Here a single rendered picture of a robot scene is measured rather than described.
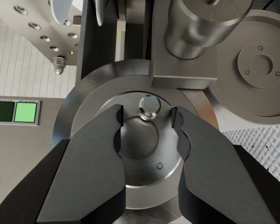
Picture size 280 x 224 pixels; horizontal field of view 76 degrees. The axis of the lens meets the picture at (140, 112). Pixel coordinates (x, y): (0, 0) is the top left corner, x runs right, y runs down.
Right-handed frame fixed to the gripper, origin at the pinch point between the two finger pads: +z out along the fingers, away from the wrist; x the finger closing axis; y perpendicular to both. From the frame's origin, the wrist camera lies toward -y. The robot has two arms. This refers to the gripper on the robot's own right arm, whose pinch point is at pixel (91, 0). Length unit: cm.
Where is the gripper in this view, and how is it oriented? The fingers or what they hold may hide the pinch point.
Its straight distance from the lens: 25.9
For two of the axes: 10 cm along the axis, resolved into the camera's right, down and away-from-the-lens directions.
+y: -0.3, 9.9, -1.6
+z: -0.3, 1.6, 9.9
